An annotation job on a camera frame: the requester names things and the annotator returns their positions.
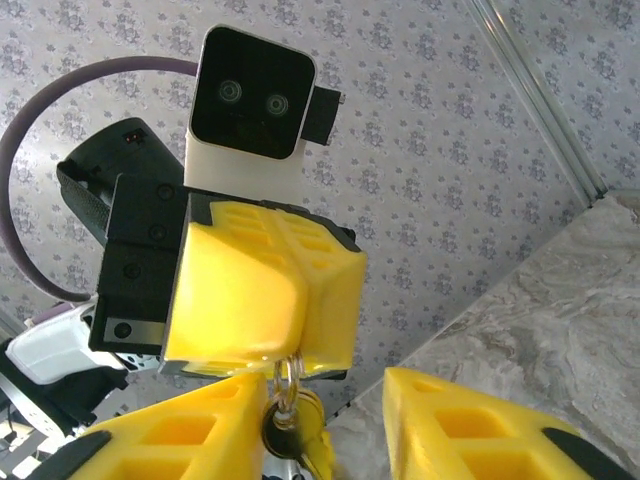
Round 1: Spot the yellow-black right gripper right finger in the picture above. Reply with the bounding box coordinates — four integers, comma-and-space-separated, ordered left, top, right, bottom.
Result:
382, 366, 640, 480

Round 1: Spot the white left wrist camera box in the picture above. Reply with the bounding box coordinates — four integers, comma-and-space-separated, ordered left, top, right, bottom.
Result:
182, 23, 347, 207

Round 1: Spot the silver key ring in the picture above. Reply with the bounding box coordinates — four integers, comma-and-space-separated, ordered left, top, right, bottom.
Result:
272, 349, 306, 431

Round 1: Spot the aluminium frame corner post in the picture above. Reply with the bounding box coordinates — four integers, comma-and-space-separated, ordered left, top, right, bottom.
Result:
467, 0, 609, 201

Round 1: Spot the yellow-headed key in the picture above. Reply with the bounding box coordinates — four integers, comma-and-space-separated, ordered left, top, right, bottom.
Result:
297, 389, 335, 479

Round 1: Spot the black-headed key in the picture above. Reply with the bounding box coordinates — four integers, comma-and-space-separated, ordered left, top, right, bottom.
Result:
261, 402, 307, 480

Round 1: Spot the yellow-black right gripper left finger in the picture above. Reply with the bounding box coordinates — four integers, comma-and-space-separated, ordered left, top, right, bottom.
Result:
52, 372, 270, 480

